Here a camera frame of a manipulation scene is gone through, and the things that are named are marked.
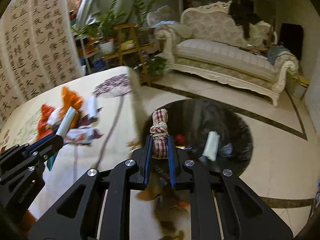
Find grey storage box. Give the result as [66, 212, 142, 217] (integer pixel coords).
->
[286, 75, 310, 99]

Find red plastic bag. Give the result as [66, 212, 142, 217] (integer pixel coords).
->
[37, 104, 55, 140]

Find black garment on sofa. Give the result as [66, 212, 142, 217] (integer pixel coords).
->
[228, 1, 262, 40]

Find tall green potted plant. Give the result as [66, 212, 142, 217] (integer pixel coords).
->
[132, 0, 157, 28]

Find white tube in bin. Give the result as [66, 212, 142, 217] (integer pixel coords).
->
[202, 131, 220, 161]

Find black bag lined trash bin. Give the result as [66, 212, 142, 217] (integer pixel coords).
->
[143, 98, 254, 178]

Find ornate white grey sofa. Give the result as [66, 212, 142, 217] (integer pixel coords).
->
[147, 1, 299, 107]

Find calligraphy folding screen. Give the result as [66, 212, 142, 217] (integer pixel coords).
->
[1, 0, 84, 125]

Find white paper tube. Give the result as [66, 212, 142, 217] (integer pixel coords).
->
[56, 107, 76, 138]

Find white paper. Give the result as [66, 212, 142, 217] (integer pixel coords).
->
[47, 107, 61, 127]

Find potted plant white pot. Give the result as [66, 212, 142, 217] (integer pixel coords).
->
[71, 0, 126, 56]

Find teal cloth on armrest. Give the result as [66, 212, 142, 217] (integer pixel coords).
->
[267, 45, 291, 64]

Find grey striped cushion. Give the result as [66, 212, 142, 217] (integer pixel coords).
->
[167, 23, 193, 38]

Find small green floor plant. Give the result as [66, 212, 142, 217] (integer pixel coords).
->
[148, 56, 167, 76]

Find floral cream tablecloth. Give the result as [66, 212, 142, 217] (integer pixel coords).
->
[0, 65, 192, 240]

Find white rolled paper packet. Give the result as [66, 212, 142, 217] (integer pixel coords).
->
[86, 95, 98, 121]

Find wooden plant stand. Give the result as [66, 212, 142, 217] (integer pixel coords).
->
[101, 23, 153, 85]

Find orange plastic bag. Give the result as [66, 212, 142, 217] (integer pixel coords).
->
[59, 86, 84, 128]

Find white snack wrapper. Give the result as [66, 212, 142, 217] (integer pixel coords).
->
[63, 127, 102, 145]

